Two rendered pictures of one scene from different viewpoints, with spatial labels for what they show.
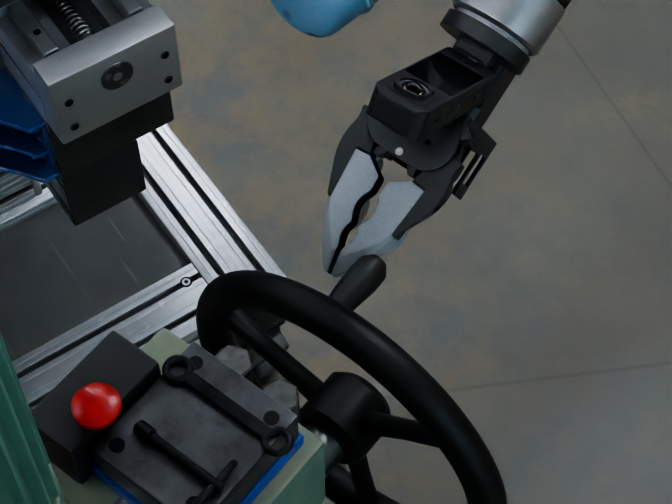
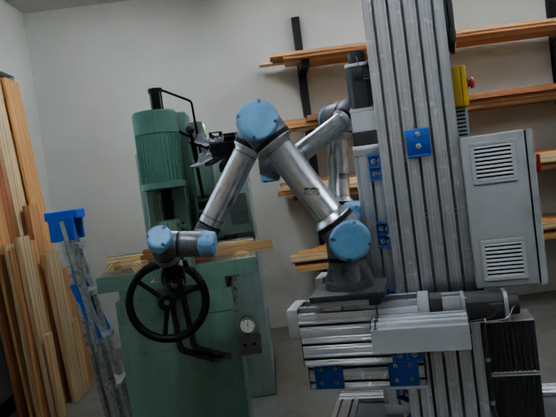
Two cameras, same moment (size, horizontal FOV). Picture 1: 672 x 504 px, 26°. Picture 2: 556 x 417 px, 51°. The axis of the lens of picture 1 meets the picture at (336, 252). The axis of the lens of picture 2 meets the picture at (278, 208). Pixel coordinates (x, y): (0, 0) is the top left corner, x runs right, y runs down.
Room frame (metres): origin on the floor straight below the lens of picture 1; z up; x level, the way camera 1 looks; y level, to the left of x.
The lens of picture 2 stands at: (2.26, -1.01, 1.18)
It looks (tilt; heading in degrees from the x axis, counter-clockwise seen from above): 3 degrees down; 138
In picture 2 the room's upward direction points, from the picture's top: 7 degrees counter-clockwise
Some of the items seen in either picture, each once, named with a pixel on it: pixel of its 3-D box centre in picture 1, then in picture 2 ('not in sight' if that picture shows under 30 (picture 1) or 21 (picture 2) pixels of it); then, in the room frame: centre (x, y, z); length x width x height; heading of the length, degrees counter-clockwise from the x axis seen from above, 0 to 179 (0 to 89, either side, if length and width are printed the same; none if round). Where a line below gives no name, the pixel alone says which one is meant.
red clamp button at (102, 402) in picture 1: (96, 405); not in sight; (0.40, 0.14, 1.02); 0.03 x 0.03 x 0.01
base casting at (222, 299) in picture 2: not in sight; (182, 291); (0.14, 0.28, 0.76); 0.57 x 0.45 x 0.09; 142
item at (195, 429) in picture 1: (166, 427); not in sight; (0.40, 0.11, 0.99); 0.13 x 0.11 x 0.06; 52
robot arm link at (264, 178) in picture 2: not in sight; (270, 167); (0.59, 0.46, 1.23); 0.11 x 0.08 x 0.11; 167
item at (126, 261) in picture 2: not in sight; (179, 254); (0.23, 0.23, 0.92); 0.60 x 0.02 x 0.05; 52
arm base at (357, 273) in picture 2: not in sight; (347, 270); (1.05, 0.32, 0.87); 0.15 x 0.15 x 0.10
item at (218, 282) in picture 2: not in sight; (175, 284); (0.28, 0.17, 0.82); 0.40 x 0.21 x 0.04; 52
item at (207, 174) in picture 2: not in sight; (204, 177); (0.16, 0.46, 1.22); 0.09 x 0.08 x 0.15; 142
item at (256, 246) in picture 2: not in sight; (203, 253); (0.30, 0.29, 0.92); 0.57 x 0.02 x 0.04; 52
